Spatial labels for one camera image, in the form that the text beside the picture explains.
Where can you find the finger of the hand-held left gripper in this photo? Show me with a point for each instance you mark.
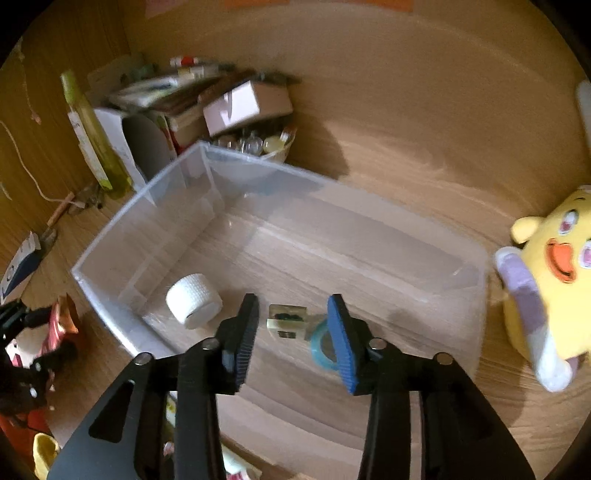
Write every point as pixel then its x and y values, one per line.
pixel 14 316
pixel 55 357

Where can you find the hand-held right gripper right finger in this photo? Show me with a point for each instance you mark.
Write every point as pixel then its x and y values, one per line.
pixel 344 346

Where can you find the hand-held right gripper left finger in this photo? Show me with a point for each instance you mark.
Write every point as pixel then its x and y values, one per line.
pixel 244 341

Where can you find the teal tape roll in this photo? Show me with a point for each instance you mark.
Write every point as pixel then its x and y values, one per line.
pixel 318 350

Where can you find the red snack box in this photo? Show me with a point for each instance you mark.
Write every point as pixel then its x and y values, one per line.
pixel 62 318

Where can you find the clear plastic storage bin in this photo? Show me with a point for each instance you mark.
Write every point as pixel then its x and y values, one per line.
pixel 323 240

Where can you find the blue white carton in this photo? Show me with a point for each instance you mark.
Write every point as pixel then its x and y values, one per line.
pixel 21 272

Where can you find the small cream box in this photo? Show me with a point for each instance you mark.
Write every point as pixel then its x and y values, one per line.
pixel 286 323

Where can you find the white tape roll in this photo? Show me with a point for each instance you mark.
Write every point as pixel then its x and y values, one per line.
pixel 194 300

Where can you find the yellow plastic item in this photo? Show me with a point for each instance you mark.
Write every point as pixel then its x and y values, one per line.
pixel 44 454

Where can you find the wooden stick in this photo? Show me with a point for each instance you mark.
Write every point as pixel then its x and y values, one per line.
pixel 60 210

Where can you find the white pink packet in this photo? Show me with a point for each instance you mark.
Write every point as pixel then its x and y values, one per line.
pixel 238 464

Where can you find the dark small metal clutter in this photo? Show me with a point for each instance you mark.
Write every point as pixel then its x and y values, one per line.
pixel 87 198

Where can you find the yellow-green bottle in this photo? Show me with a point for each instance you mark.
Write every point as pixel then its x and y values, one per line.
pixel 99 147

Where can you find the bowl of small trinkets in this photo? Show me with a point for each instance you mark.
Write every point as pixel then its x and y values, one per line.
pixel 272 145

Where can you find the white cardboard box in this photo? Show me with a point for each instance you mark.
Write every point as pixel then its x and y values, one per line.
pixel 115 134

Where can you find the yellow plush toy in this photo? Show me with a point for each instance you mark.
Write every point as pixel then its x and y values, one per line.
pixel 549 286

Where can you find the small brown cardboard box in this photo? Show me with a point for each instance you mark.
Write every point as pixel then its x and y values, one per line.
pixel 240 104

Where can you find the stack of books and papers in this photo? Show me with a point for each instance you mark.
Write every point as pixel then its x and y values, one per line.
pixel 175 97

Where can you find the red white tube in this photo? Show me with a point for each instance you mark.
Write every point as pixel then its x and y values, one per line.
pixel 189 61

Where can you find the orange paper note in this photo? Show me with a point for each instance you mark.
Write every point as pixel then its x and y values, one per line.
pixel 318 4

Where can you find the pink paper note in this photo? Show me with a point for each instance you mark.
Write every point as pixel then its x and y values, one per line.
pixel 164 7

